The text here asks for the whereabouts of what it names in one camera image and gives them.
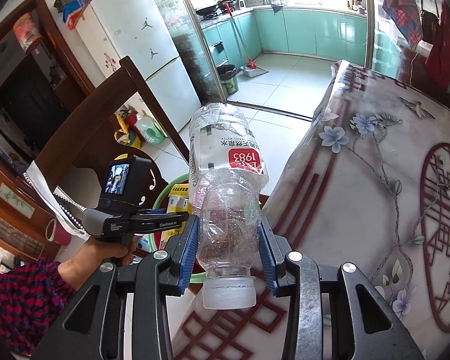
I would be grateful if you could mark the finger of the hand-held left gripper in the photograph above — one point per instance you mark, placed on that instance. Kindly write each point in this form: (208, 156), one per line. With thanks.
(161, 223)

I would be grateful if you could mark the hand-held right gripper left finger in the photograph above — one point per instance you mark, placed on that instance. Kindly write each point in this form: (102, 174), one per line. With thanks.
(189, 247)

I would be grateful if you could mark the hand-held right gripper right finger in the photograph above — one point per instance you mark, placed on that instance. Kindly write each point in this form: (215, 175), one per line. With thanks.
(266, 255)

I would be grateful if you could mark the red basin green rim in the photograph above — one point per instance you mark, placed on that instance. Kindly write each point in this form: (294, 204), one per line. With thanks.
(163, 240)

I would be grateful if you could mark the yellow white snack box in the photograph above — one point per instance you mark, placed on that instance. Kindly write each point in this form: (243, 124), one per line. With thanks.
(176, 198)

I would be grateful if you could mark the crushed clear plastic bottle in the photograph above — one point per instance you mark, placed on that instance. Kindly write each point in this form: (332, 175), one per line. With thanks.
(225, 180)

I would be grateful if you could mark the person's left forearm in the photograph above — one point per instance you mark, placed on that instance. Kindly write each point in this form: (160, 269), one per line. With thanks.
(22, 300)

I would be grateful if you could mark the black lined trash bin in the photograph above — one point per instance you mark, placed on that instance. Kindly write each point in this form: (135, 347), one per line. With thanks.
(228, 80)

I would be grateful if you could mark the person's left hand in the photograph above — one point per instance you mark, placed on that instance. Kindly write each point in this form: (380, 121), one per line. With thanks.
(82, 262)

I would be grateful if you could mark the yellow toy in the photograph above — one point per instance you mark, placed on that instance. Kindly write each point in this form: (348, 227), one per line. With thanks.
(125, 137)

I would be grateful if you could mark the pink bucket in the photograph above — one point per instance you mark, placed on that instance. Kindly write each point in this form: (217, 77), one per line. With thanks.
(62, 234)

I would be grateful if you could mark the green detergent jug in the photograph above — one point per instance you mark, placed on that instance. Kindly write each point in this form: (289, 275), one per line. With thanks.
(150, 129)

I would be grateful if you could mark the white beaded cloth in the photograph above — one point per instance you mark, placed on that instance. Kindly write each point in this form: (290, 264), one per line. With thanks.
(45, 187)

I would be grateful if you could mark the red fire extinguisher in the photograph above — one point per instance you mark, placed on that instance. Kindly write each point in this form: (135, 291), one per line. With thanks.
(129, 118)

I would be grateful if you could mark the carved wooden chair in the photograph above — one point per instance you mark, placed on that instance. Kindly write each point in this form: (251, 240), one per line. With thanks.
(97, 120)

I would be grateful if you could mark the printed floral table cover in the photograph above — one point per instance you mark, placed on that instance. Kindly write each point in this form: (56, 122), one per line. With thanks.
(360, 195)

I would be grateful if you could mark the white refrigerator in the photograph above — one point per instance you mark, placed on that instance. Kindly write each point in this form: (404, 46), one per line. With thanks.
(135, 45)

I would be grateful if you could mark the dark wood cabinet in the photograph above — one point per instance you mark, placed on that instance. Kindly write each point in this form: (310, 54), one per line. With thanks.
(52, 33)

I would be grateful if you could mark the white dustpan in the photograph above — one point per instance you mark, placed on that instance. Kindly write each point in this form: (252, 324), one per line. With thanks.
(257, 73)

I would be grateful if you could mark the blue red box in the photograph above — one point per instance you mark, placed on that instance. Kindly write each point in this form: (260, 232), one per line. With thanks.
(73, 15)

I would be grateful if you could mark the red hanging ornament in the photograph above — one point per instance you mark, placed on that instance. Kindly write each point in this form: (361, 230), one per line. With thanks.
(26, 33)

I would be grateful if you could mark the black wok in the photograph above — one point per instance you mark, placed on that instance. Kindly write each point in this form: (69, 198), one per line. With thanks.
(206, 10)

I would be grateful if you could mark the black cooking pot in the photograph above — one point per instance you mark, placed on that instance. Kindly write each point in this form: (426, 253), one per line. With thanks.
(227, 4)

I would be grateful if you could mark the teal kitchen cabinets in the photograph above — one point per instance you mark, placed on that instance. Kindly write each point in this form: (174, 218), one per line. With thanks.
(303, 30)

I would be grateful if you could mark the red hanging garment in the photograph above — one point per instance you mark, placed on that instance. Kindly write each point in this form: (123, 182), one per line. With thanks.
(444, 56)

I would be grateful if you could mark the plaid hanging cloth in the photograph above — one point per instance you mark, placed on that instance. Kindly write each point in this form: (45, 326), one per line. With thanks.
(401, 11)

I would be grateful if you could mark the black hanging bag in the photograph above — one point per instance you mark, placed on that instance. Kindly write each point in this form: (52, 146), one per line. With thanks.
(429, 26)

